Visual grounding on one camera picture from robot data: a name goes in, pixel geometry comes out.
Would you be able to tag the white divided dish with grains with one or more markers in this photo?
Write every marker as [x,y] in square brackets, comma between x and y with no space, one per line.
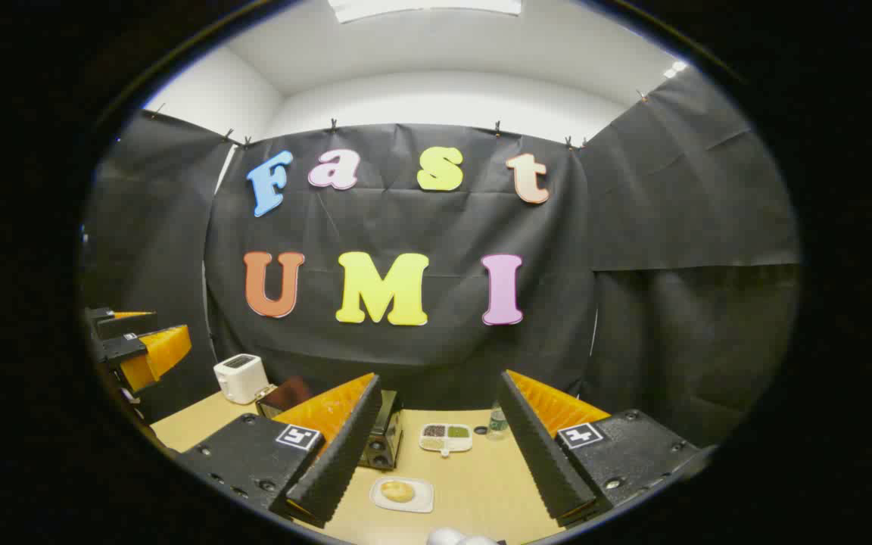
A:
[445,440]

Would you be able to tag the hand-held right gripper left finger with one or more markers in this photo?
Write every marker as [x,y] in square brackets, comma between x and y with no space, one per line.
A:
[345,446]

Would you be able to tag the large ceiling light panel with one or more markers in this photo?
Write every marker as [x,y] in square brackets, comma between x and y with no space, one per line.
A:
[421,6]

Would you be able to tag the black electric oven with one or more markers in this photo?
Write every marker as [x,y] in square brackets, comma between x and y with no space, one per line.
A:
[387,435]

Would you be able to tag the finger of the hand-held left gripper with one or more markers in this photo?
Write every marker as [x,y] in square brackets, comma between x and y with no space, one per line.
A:
[122,327]
[126,348]

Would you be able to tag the white square plate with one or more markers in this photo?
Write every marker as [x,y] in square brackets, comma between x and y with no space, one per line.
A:
[425,499]

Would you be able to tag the small ceiling light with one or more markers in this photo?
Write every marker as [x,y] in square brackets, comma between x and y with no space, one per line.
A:
[675,69]

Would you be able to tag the golden bread roll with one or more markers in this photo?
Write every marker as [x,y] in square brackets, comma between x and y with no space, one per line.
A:
[397,491]

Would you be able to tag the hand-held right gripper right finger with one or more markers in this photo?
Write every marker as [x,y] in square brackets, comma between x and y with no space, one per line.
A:
[538,446]

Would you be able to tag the clear plastic water bottle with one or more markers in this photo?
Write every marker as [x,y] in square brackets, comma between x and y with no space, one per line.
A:
[497,420]

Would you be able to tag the white toaster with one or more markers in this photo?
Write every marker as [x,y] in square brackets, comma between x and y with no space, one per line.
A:
[241,378]

